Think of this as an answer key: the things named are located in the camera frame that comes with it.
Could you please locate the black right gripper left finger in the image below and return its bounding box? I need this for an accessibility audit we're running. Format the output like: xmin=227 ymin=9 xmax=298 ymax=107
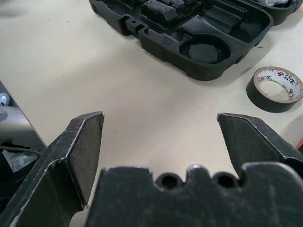
xmin=0 ymin=110 xmax=105 ymax=227

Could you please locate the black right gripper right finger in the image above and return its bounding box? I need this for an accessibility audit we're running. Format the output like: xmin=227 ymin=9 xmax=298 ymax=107
xmin=216 ymin=112 xmax=303 ymax=178

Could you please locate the black plastic tool case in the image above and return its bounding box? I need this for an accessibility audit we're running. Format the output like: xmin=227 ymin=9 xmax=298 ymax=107
xmin=89 ymin=0 xmax=303 ymax=81

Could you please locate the black electrical tape roll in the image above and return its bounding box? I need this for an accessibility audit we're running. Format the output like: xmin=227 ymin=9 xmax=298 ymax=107
xmin=246 ymin=67 xmax=303 ymax=114

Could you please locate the thin black cable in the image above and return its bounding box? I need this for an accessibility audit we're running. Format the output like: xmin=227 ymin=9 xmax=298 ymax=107
xmin=0 ymin=145 xmax=43 ymax=156

